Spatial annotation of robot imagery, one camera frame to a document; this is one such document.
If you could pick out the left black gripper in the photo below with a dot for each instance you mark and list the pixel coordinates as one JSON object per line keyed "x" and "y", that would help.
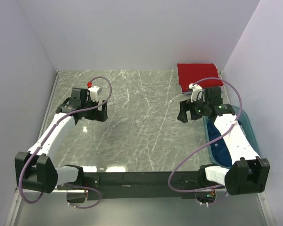
{"x": 101, "y": 115}

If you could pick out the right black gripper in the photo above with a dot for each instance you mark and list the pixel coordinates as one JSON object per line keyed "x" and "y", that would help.
{"x": 186, "y": 105}

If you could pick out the blue t shirt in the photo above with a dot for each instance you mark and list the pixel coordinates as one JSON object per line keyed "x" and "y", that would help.
{"x": 219, "y": 153}

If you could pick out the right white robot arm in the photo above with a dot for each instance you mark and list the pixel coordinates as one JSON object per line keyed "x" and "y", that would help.
{"x": 249, "y": 172}

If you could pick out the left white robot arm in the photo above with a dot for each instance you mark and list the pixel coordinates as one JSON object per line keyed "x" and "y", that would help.
{"x": 34, "y": 168}

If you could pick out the red folded t shirt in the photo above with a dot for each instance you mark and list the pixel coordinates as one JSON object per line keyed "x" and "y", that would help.
{"x": 191, "y": 73}

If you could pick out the lavender folded t shirt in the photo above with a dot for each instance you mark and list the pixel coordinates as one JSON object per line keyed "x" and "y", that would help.
{"x": 189, "y": 92}

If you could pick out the teal plastic bin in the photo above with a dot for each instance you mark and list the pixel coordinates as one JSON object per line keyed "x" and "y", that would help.
{"x": 246, "y": 127}

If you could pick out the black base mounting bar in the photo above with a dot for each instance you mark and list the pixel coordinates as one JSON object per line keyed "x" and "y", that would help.
{"x": 114, "y": 185}

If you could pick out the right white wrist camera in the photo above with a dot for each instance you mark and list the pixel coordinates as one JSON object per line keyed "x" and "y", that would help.
{"x": 196, "y": 92}

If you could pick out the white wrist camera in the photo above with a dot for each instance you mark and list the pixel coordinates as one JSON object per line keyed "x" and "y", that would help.
{"x": 196, "y": 92}
{"x": 95, "y": 92}

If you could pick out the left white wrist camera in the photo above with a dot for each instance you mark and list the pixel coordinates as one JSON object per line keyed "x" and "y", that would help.
{"x": 95, "y": 92}

